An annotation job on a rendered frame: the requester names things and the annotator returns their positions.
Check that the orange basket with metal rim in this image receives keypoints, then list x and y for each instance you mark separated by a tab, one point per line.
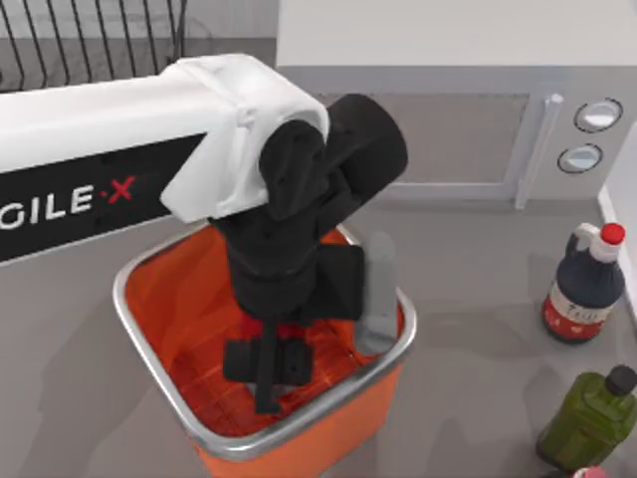
318	443

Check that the microwave oven door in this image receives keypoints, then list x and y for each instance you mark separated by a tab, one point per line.
458	139

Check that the dark bottle with red cap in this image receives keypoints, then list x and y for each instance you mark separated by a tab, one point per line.
582	289

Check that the green bottle with black cap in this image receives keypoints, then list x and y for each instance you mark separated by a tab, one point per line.
582	428

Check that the red can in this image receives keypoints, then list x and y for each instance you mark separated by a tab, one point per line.
589	473

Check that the small microwave knob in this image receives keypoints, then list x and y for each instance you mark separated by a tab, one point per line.
580	159

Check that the pale microwave oven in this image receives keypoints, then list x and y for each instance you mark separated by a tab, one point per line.
448	35

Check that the large microwave knob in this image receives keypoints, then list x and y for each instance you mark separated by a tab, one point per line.
598	115

